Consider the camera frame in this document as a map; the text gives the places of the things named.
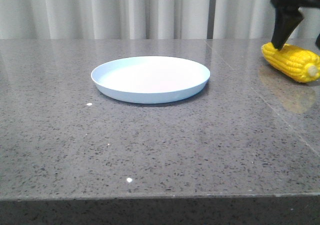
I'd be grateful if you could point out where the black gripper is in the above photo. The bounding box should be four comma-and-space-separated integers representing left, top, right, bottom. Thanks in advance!
270, 0, 320, 50

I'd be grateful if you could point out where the yellow corn cob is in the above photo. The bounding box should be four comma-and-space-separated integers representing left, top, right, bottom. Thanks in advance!
261, 42, 320, 83

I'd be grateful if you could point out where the light blue round plate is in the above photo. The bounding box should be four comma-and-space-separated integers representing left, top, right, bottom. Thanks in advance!
91, 56, 210, 104

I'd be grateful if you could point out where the white pleated curtain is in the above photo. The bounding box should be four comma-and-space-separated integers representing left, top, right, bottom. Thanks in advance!
0, 0, 320, 40

